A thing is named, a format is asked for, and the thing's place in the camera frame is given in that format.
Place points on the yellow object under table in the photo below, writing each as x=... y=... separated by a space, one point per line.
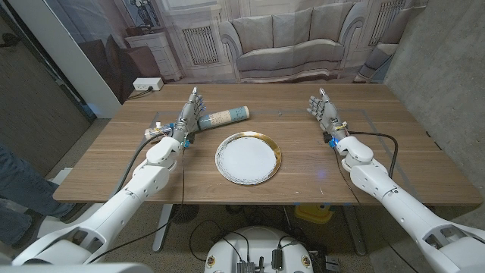
x=312 y=214

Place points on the grey finned device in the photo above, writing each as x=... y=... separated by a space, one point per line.
x=246 y=267

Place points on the black round floor fan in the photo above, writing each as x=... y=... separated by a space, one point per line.
x=183 y=213

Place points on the map tube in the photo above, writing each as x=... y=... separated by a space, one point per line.
x=227 y=115

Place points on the white power strip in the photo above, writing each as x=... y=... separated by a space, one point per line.
x=148 y=83

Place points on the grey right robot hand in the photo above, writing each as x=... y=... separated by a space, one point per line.
x=329 y=113

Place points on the grey table leg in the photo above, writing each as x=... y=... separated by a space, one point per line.
x=354 y=231

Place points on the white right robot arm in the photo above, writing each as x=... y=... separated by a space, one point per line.
x=398 y=201

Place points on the gold rimmed paper plate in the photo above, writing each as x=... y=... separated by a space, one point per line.
x=246 y=159

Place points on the white table leg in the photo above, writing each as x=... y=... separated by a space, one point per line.
x=162 y=227

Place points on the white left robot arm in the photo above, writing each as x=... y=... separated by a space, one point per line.
x=125 y=197

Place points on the black power adapter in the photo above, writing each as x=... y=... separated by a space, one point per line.
x=276 y=259

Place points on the grey tape outline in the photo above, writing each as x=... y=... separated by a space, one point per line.
x=303 y=111

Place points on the printed living room backdrop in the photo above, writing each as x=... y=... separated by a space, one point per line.
x=284 y=30

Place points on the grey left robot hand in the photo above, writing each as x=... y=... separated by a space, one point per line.
x=187 y=115

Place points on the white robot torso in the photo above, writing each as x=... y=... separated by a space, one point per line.
x=257 y=242

